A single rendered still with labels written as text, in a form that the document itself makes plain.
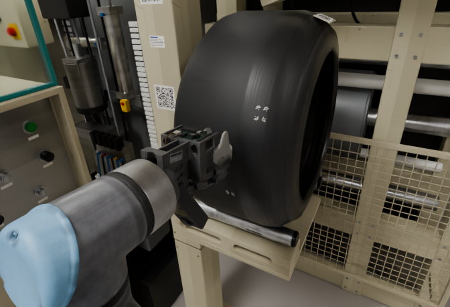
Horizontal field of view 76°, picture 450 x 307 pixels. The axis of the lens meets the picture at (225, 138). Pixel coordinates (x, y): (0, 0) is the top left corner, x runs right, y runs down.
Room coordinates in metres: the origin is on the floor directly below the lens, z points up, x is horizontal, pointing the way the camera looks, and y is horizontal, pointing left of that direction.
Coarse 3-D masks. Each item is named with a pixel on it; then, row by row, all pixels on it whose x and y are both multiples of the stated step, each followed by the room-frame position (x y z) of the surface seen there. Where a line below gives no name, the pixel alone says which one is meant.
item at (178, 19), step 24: (168, 0) 0.80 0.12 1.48; (192, 0) 0.87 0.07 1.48; (144, 24) 0.84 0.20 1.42; (168, 24) 0.80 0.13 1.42; (192, 24) 0.86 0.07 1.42; (144, 48) 0.85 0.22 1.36; (168, 48) 0.81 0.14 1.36; (192, 48) 0.85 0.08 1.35; (168, 72) 0.81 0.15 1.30; (168, 120) 0.82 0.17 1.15; (192, 264) 0.82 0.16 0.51; (216, 264) 0.88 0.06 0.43; (192, 288) 0.83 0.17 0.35; (216, 288) 0.86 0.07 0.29
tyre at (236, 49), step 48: (240, 48) 0.60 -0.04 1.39; (288, 48) 0.57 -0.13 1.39; (336, 48) 0.76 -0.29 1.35; (192, 96) 0.58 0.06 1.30; (240, 96) 0.53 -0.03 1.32; (288, 96) 0.51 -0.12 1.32; (336, 96) 0.84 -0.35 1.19; (240, 144) 0.49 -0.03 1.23; (288, 144) 0.48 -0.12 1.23; (192, 192) 0.59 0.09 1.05; (240, 192) 0.49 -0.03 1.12; (288, 192) 0.48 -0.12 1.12
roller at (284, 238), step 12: (204, 204) 0.69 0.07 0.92; (216, 216) 0.66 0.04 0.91; (228, 216) 0.64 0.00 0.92; (240, 228) 0.62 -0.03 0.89; (252, 228) 0.60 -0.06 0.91; (264, 228) 0.59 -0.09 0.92; (276, 228) 0.58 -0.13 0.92; (288, 228) 0.58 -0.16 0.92; (276, 240) 0.56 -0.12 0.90; (288, 240) 0.55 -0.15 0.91
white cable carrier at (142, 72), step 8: (136, 24) 0.87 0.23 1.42; (136, 32) 0.89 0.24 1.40; (136, 40) 0.88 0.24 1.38; (136, 48) 0.88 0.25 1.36; (136, 56) 0.88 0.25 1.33; (136, 64) 0.89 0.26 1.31; (144, 64) 0.87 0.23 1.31; (144, 72) 0.87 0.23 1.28; (144, 80) 0.87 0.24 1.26; (144, 88) 0.88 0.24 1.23; (144, 96) 0.88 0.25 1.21; (144, 104) 0.88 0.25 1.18; (152, 112) 0.87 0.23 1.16; (152, 120) 0.87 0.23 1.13; (152, 128) 0.88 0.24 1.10; (152, 136) 0.88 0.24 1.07; (152, 144) 0.88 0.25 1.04
